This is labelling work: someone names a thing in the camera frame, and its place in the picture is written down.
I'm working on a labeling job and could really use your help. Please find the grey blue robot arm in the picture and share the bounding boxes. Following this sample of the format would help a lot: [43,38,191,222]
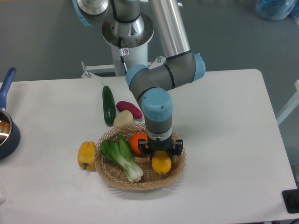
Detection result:
[72,0,206,157]

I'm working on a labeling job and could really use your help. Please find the dark green cucumber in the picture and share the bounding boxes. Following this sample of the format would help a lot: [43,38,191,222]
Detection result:
[102,83,116,126]

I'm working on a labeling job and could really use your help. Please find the black device at edge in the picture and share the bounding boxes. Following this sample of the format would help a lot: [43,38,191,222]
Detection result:
[282,189,299,214]

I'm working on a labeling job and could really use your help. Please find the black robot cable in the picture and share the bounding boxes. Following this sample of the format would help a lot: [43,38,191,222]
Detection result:
[117,36,130,77]

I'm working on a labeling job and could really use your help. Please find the beige potato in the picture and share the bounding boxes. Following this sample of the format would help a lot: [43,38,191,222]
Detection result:
[113,110,134,127]

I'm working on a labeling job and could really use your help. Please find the blue plastic bag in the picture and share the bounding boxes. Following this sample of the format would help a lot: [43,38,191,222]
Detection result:
[255,0,299,25]

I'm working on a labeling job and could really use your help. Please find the yellow bell pepper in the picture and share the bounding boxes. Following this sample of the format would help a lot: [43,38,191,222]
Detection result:
[77,141,96,170]

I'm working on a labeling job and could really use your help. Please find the woven bamboo basket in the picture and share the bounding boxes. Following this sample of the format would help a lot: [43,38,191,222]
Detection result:
[94,123,185,190]

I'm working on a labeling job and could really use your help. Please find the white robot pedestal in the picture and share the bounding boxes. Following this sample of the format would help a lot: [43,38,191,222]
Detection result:
[81,37,166,78]

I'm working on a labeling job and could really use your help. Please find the green bok choy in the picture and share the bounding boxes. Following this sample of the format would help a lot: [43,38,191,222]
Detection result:
[100,133,143,182]

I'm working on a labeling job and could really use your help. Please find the blue saucepan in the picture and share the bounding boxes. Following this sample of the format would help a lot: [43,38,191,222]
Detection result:
[0,67,21,160]

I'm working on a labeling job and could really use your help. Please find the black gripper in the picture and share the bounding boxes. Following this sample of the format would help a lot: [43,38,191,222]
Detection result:
[138,137,184,161]

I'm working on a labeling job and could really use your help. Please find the white frame at right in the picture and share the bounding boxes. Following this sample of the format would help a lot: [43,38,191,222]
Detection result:
[276,80,299,125]

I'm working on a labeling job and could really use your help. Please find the purple sweet potato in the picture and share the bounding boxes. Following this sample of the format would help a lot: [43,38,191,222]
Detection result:
[116,101,143,119]

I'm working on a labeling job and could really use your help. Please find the orange tangerine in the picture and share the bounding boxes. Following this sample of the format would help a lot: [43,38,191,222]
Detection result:
[130,132,148,155]

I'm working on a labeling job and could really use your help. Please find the yellow mango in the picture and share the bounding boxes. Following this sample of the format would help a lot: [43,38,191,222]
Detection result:
[152,151,171,174]

